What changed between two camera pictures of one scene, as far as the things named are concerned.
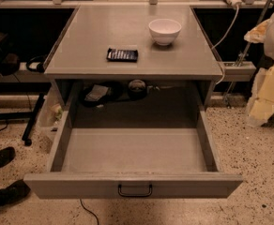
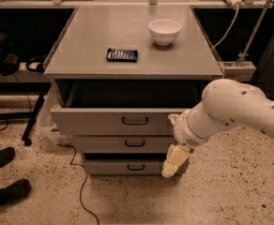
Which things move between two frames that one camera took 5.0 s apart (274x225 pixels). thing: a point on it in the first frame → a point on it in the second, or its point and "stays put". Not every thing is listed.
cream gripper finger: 257,34 → 175,117
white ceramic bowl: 164,31 stays put
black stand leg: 25,134 stays put
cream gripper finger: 269,91 → 175,156
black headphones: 40,67 stays put
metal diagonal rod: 261,22 stays put
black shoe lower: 10,193 stays put
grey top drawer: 133,163 → 105,108
